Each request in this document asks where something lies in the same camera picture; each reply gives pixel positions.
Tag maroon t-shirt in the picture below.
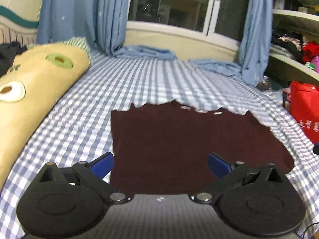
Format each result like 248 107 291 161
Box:
110 101 294 194

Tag clothes on shelf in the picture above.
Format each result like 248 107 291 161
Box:
270 27 318 72

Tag dark navy clothes pile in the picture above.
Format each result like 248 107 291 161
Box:
0 42 27 77

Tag blue checkered bed sheet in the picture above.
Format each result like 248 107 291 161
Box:
1 51 318 238

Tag red fabric bag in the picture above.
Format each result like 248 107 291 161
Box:
290 81 319 144

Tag blue right curtain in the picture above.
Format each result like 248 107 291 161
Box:
189 0 273 86

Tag blue curtain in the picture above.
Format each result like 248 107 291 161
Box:
189 0 273 86
36 0 176 61

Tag yellow avocado print quilt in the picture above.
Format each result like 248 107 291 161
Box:
1 37 91 185

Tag white framed window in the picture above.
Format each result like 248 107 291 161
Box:
128 0 249 51

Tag blue left curtain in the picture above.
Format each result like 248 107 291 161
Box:
36 0 176 61

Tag teal trimmed headboard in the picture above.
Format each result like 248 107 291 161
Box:
0 6 38 46

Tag white wall shelf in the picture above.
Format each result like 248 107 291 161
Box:
265 0 318 85

